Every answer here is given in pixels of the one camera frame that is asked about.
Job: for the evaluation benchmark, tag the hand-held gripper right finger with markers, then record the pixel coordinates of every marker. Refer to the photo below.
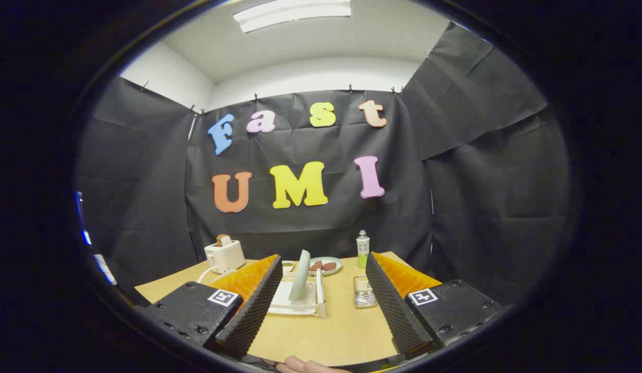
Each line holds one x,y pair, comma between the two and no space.
396,311

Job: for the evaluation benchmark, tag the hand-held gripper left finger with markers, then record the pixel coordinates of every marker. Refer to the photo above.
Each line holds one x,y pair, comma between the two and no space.
253,316

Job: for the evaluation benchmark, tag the pale green food plate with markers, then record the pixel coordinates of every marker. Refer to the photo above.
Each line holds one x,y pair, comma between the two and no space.
331,273

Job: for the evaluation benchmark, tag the white divided grain tray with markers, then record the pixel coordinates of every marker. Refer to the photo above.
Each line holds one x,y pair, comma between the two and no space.
288,266

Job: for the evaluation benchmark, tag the white toaster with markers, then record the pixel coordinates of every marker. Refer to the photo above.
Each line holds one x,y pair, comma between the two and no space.
225,256

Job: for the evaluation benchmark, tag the green tea bottle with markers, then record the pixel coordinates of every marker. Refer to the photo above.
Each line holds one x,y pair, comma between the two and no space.
363,251

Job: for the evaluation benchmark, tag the brown fried chicken piece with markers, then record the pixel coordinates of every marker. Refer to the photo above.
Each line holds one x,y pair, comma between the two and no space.
329,267
316,266

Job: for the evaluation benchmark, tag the toast slice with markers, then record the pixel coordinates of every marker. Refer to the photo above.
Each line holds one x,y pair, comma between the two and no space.
222,240

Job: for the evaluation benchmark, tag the ceiling light panel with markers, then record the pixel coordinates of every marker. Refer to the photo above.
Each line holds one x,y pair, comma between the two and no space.
292,13

